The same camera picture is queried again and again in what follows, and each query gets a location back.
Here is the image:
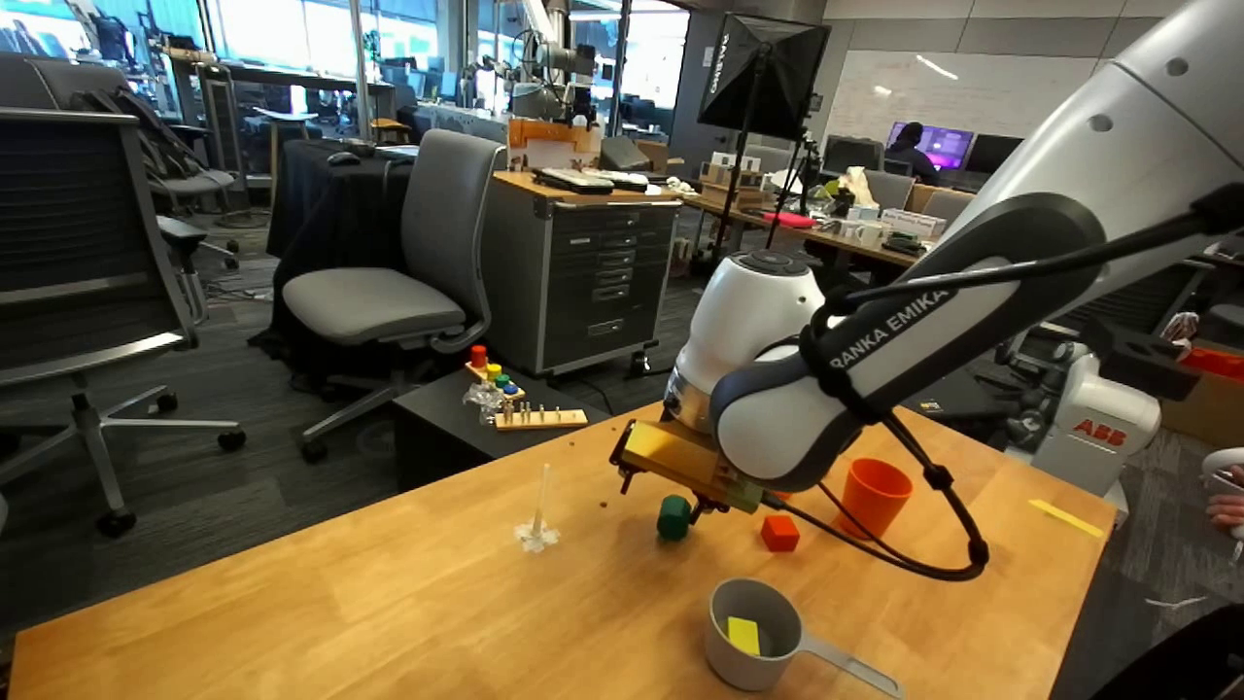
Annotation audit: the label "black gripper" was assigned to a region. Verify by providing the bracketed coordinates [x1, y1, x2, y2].
[679, 482, 768, 525]

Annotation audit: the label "green block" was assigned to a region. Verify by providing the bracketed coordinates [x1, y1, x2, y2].
[653, 495, 699, 546]

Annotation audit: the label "orange block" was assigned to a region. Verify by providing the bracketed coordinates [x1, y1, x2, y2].
[759, 515, 804, 556]

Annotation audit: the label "yellow block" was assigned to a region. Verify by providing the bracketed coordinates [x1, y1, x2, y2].
[724, 616, 767, 656]

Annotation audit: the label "gray measuring cup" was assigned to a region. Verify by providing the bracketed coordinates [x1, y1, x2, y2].
[703, 574, 904, 700]

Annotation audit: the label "white ABB robot base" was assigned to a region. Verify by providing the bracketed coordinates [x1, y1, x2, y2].
[1028, 337, 1166, 497]

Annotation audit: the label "clear plastic stand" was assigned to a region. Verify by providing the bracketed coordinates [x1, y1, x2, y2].
[511, 458, 562, 559]

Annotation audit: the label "orange plastic cup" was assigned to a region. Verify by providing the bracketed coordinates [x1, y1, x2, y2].
[841, 457, 916, 546]

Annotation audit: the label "wooden block row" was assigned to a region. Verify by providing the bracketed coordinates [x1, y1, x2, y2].
[488, 405, 592, 436]

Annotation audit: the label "clear plastic pieces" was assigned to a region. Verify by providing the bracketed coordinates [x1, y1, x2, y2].
[461, 383, 527, 419]

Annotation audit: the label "colourful toy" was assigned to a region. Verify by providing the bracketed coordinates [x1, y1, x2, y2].
[461, 344, 522, 393]

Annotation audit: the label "gray cabinet wooden top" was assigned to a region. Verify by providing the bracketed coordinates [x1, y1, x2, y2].
[479, 169, 682, 383]

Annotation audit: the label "small black side table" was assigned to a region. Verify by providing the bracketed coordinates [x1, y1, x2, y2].
[387, 366, 593, 488]

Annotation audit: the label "black light stand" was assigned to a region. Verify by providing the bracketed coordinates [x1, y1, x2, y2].
[682, 130, 784, 296]

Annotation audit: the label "cluttered wooden desk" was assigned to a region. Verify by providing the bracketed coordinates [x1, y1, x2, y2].
[682, 191, 957, 278]

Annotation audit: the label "yellow tape strip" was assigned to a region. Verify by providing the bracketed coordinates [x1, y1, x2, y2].
[1025, 497, 1104, 541]

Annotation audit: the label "gray office chair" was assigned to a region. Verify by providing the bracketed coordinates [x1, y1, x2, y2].
[281, 126, 508, 468]

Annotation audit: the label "purple lit monitor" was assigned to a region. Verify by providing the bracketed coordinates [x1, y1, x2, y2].
[887, 121, 978, 183]

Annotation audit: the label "black softbox light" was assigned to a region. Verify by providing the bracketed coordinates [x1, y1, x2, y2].
[695, 11, 831, 143]

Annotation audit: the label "black computer monitor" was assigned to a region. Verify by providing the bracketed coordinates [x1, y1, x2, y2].
[966, 134, 1028, 186]

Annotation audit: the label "black draped cloth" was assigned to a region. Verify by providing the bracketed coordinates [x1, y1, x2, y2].
[250, 134, 418, 375]

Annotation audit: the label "cardboard box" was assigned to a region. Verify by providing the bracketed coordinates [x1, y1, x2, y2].
[1163, 337, 1244, 457]

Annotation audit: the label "black mesh office chair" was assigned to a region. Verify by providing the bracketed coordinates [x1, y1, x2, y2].
[0, 104, 250, 541]

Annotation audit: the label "tan wrist camera mount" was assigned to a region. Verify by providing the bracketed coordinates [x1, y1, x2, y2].
[607, 419, 768, 517]

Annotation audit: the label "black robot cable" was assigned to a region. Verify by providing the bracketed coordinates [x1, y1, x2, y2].
[795, 178, 1244, 585]

